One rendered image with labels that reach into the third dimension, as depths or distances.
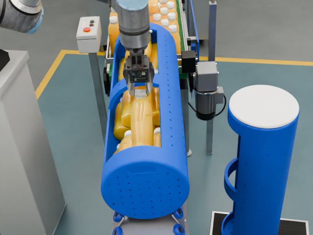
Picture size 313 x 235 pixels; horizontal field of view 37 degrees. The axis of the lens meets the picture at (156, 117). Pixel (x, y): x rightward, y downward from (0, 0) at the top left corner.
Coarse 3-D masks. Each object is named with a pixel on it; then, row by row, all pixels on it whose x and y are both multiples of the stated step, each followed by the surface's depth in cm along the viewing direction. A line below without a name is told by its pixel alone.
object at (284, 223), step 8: (216, 216) 256; (224, 216) 256; (216, 224) 252; (280, 224) 249; (288, 224) 249; (296, 224) 249; (304, 224) 249; (216, 232) 248; (280, 232) 245; (288, 232) 245; (296, 232) 245; (304, 232) 245
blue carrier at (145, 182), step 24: (120, 48) 214; (168, 48) 196; (168, 72) 181; (120, 96) 200; (168, 96) 168; (168, 120) 157; (168, 144) 148; (120, 168) 141; (144, 168) 142; (168, 168) 141; (120, 192) 148; (144, 192) 148; (168, 192) 148; (144, 216) 156
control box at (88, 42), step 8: (96, 16) 242; (80, 24) 236; (88, 24) 236; (96, 24) 235; (80, 32) 230; (88, 32) 229; (96, 32) 229; (80, 40) 228; (88, 40) 228; (96, 40) 229; (80, 48) 231; (88, 48) 232; (96, 48) 232
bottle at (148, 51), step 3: (150, 36) 206; (150, 39) 204; (150, 42) 202; (150, 45) 201; (147, 48) 196; (150, 48) 198; (147, 51) 195; (150, 51) 197; (144, 54) 195; (147, 54) 195; (150, 54) 197; (150, 57) 197
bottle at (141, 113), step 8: (136, 96) 151; (144, 96) 151; (136, 104) 150; (144, 104) 150; (136, 112) 150; (144, 112) 150; (136, 120) 150; (144, 120) 150; (136, 128) 150; (144, 128) 150; (152, 128) 152; (136, 136) 150; (144, 136) 150; (152, 136) 152; (136, 144) 150; (144, 144) 150; (152, 144) 152
